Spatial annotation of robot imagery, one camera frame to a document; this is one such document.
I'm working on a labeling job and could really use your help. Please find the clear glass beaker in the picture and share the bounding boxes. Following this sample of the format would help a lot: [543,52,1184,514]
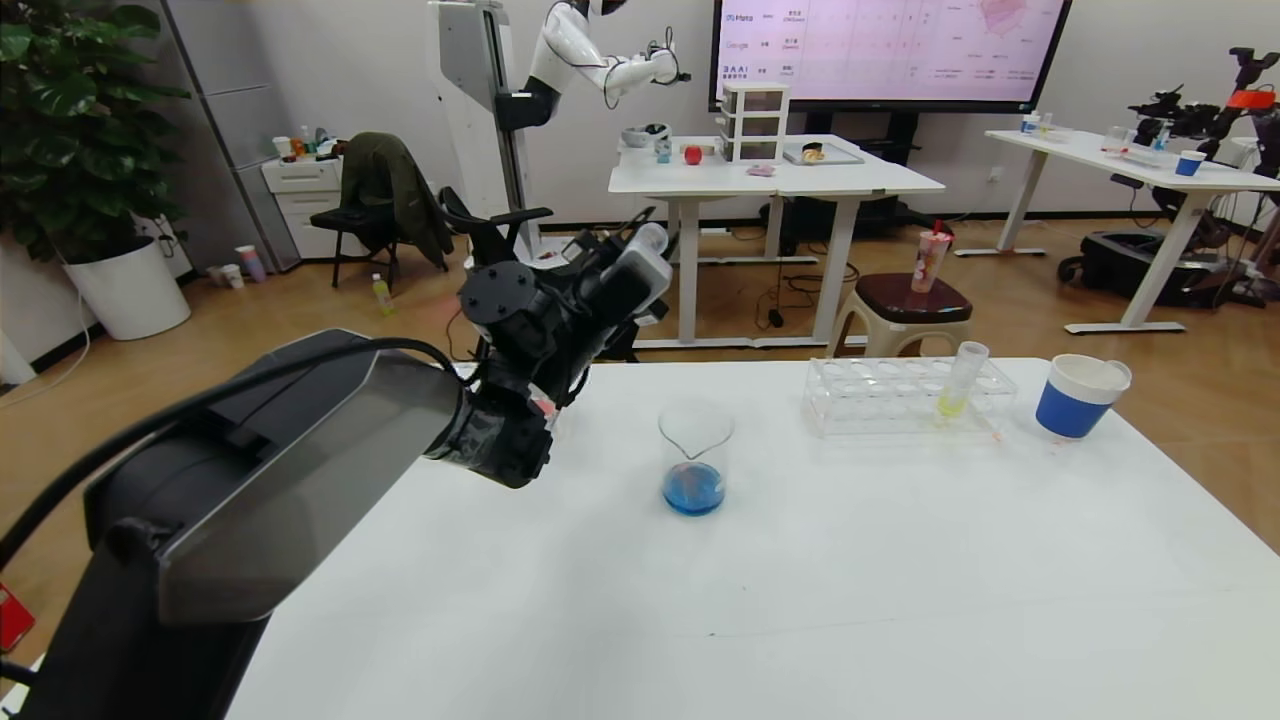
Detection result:
[657,400,737,517]

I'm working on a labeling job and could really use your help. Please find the yellow pigment test tube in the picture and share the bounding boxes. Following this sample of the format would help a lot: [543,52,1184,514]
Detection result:
[937,341,991,421]

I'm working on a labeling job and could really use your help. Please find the white desk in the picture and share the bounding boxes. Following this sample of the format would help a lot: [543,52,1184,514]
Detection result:
[775,140,946,349]
[608,137,791,351]

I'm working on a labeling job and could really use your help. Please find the black office armchair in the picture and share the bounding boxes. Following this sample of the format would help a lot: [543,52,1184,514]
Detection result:
[440,186,561,301]

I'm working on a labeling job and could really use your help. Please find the white drawer organizer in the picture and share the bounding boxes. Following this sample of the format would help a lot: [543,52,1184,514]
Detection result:
[720,83,791,164]

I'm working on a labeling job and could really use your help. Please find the brown seat stool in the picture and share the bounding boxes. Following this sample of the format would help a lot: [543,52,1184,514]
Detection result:
[828,273,973,359]

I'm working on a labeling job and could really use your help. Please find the grey tray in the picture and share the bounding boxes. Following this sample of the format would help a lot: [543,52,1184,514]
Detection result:
[783,143,865,168]

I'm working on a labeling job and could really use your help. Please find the dark green jacket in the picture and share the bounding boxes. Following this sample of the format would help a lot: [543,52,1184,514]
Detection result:
[340,131,454,271]

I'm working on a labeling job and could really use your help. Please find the pink drink cup with straw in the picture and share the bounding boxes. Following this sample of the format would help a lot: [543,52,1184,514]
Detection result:
[910,222,953,296]

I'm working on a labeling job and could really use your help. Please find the white humanoid robot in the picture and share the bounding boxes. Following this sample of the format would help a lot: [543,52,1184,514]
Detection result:
[495,0,691,131]

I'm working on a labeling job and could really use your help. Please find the white robot stand column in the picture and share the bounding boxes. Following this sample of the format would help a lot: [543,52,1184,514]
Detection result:
[430,0,591,301]

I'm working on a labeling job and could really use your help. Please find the white drawer cabinet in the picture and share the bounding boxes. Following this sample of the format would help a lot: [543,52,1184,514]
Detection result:
[262,155,371,259]

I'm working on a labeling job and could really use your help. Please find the blue paper cup white rim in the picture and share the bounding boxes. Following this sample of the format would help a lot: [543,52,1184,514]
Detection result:
[1035,354,1133,441]

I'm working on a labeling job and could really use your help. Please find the tall grey cabinet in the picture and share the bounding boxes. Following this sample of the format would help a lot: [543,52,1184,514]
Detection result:
[165,0,301,271]

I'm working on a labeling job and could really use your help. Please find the long white table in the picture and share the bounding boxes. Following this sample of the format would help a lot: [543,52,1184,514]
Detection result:
[985,130,1280,336]

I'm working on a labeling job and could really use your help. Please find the white plant pot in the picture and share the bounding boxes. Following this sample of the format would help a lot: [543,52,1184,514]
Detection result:
[62,235,191,341]

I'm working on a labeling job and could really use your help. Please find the large green potted plant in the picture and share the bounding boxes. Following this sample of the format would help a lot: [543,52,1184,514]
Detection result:
[0,0,191,263]

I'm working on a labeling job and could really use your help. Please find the red flat object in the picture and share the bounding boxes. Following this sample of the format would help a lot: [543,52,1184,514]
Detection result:
[0,583,33,651]

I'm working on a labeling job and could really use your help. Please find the black tripod stand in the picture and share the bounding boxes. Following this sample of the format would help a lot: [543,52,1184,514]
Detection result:
[1195,48,1280,166]

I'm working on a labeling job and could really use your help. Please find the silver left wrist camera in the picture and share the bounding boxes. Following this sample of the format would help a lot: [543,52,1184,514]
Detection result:
[612,248,673,319]

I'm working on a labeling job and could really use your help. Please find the large wall display screen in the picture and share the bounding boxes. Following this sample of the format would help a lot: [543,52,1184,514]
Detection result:
[708,0,1074,116]

